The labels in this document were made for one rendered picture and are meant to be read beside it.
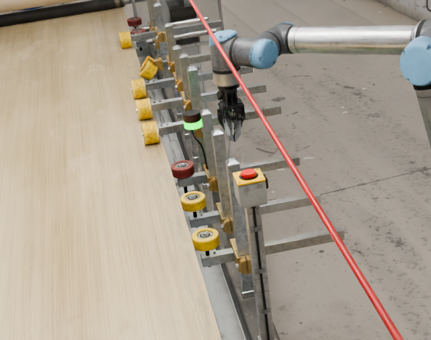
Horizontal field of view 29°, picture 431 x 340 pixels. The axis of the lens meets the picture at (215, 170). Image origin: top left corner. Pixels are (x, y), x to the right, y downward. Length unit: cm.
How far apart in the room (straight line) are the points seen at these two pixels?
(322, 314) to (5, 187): 145
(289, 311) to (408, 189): 121
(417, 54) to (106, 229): 106
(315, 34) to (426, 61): 47
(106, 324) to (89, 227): 53
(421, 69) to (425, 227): 203
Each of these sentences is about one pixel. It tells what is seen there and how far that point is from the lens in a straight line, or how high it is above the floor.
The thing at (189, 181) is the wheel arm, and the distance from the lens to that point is 294.
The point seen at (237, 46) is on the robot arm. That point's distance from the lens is 262.
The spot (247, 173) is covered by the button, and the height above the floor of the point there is 123.
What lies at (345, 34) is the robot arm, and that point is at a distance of 256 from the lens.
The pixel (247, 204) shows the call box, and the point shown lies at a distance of 208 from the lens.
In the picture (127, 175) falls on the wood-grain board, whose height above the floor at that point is 90.
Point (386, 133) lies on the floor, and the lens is 522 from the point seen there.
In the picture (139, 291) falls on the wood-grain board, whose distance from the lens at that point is 229.
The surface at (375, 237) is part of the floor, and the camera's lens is 415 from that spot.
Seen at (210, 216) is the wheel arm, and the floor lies 83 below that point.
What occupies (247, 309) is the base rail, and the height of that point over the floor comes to 70.
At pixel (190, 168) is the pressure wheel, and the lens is 290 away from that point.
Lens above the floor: 215
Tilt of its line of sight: 26 degrees down
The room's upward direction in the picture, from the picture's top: 8 degrees counter-clockwise
